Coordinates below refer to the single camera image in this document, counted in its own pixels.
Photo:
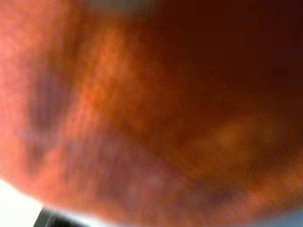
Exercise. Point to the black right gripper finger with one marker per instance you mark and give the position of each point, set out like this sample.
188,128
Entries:
46,218

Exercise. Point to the pink pillow with orange dots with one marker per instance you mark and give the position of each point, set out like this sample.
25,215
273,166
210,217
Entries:
151,106

